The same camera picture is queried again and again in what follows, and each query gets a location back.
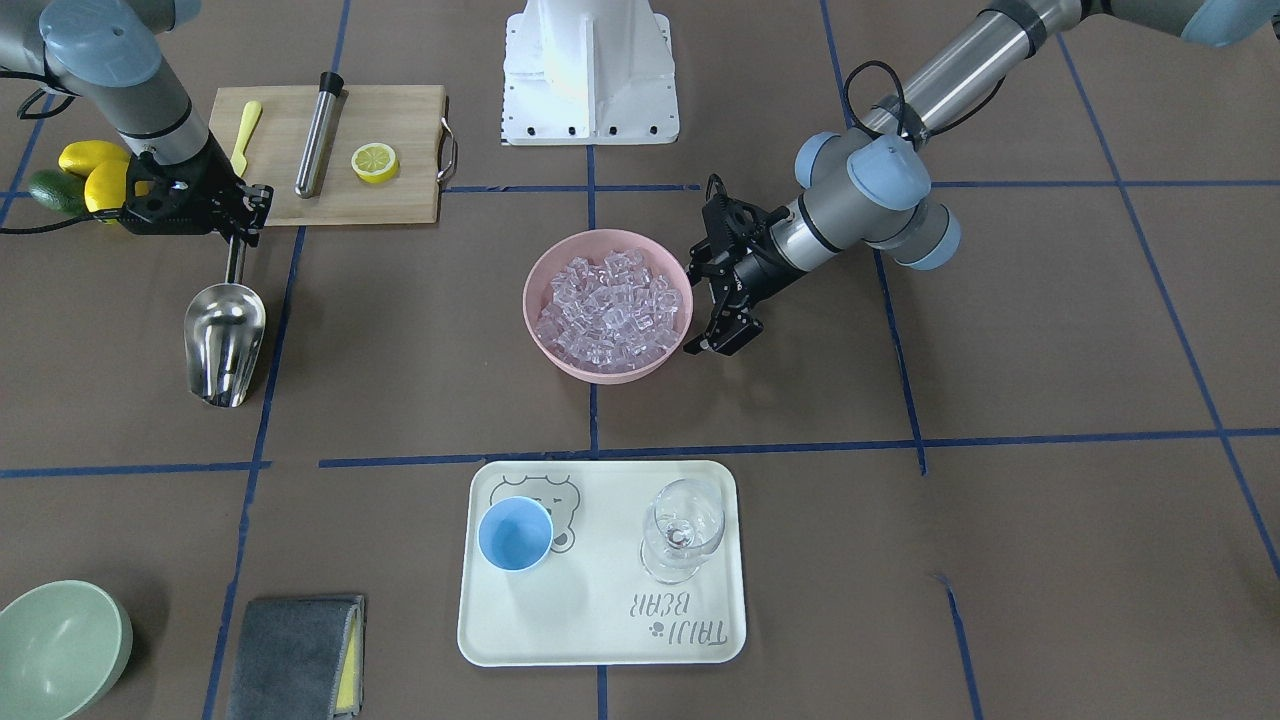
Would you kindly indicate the yellow plastic knife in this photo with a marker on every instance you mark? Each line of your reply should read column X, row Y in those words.
column 248, row 120

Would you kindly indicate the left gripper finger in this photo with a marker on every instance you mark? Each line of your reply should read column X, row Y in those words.
column 719, row 291
column 734, row 325

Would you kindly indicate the green lime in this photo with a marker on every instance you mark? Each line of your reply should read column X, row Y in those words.
column 58, row 191

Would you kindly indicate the lemon half slice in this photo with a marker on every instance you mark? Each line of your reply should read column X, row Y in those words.
column 375, row 163

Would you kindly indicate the blue plastic cup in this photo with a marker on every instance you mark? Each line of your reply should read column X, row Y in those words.
column 515, row 534

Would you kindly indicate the steel cylinder muddler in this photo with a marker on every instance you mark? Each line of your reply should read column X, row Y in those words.
column 319, row 135

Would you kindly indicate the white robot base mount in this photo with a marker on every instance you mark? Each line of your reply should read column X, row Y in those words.
column 580, row 73

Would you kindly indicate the whole yellow lemon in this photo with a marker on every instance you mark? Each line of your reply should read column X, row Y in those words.
column 107, row 186

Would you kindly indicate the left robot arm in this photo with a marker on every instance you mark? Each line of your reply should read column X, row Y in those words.
column 869, row 185

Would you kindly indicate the cream bear tray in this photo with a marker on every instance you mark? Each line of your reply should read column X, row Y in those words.
column 589, row 600

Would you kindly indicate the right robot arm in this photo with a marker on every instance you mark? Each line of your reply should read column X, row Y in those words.
column 107, row 52

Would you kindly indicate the grey folded cloth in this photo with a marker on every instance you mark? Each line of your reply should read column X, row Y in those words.
column 300, row 658

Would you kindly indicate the clear wine glass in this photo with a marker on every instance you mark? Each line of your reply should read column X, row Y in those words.
column 682, row 527

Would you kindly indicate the stainless steel ice scoop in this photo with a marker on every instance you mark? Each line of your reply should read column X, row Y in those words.
column 224, row 328

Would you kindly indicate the pink bowl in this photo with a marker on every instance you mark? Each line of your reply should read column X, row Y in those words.
column 594, row 245

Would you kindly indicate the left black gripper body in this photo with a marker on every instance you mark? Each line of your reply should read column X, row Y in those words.
column 762, row 269

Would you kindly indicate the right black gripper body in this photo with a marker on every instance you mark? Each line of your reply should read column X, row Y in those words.
column 212, row 171

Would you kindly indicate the clear ice cubes pile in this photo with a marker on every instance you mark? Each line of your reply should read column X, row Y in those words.
column 614, row 316

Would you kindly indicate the green bowl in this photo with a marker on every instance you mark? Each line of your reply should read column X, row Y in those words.
column 64, row 645

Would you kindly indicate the wooden cutting board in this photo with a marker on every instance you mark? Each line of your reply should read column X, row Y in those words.
column 411, row 118

